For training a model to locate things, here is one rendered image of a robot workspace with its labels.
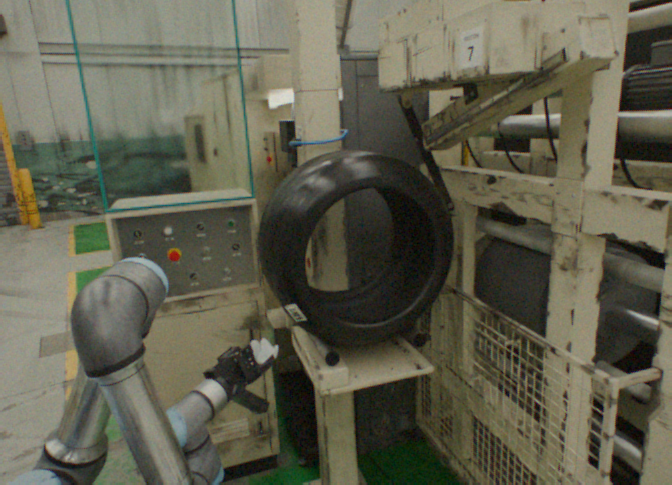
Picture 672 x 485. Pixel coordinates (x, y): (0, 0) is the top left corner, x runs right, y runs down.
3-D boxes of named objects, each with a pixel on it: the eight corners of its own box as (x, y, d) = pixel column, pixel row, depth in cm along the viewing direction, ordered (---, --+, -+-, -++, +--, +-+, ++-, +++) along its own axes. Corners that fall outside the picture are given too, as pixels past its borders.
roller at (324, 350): (309, 319, 168) (296, 321, 167) (309, 307, 167) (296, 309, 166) (340, 365, 136) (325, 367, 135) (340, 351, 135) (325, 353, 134)
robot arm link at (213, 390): (220, 419, 100) (197, 419, 105) (235, 405, 104) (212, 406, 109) (205, 388, 99) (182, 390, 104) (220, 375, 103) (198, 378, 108)
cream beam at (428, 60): (376, 94, 158) (375, 46, 154) (443, 91, 165) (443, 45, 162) (487, 75, 102) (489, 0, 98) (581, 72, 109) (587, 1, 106)
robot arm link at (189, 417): (157, 456, 97) (141, 421, 94) (197, 420, 105) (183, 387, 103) (182, 463, 92) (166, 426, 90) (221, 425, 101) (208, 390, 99)
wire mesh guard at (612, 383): (415, 423, 200) (413, 265, 183) (419, 422, 201) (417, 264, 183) (587, 636, 118) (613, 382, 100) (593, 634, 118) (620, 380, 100)
